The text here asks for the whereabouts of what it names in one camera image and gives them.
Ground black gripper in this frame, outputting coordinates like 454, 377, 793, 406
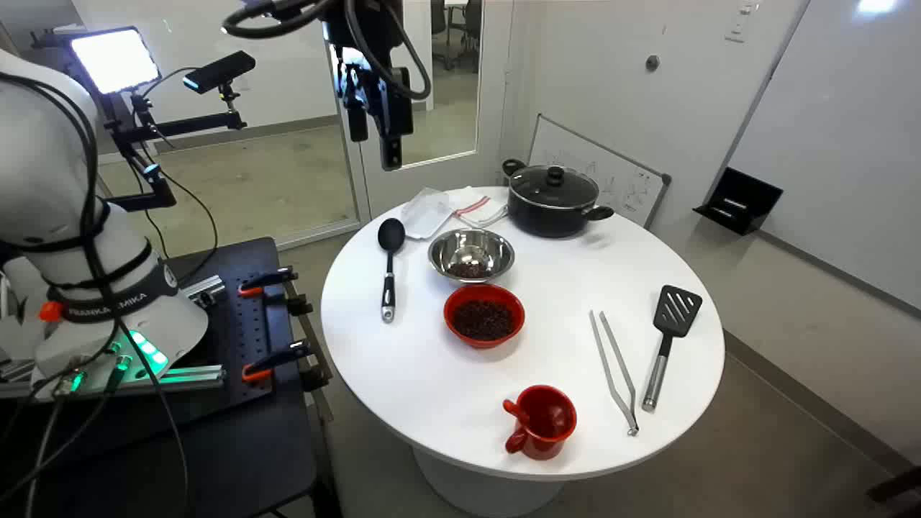
331, 36, 416, 171

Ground red cup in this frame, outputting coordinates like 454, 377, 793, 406
501, 382, 580, 462

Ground silver metal bowl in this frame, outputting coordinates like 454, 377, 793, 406
425, 228, 517, 284

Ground black ladle spoon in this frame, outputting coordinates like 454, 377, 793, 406
373, 216, 409, 324

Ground red bowl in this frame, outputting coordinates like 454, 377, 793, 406
439, 282, 529, 351

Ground dark beans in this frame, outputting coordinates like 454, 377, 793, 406
452, 295, 516, 343

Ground white cloth red stripes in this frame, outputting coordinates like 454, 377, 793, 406
439, 183, 513, 232

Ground black pot lid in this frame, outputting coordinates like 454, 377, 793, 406
506, 160, 601, 213

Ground black cooking pot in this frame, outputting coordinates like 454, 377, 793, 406
501, 154, 616, 242

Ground orange black clamp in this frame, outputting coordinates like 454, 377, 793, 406
236, 264, 298, 299
239, 338, 314, 389

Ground small framed whiteboard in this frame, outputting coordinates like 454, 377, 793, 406
526, 112, 674, 229

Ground LED light panel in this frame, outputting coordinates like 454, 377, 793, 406
67, 26, 162, 97

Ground black robot cart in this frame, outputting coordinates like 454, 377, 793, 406
0, 236, 334, 518

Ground black slotted spatula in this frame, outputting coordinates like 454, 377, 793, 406
638, 282, 704, 415

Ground metal tongs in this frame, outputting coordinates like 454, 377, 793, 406
586, 307, 641, 439

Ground black stereo camera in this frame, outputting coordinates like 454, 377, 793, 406
180, 49, 258, 95

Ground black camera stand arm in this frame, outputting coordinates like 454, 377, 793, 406
101, 89, 249, 213

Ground aluminium rail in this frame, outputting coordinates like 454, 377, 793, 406
57, 358, 229, 397

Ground black wall holder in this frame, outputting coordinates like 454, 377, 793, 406
694, 167, 786, 238

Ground white switch plate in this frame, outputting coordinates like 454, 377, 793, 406
724, 2, 762, 45

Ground white table pedestal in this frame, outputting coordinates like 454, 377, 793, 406
415, 456, 570, 518

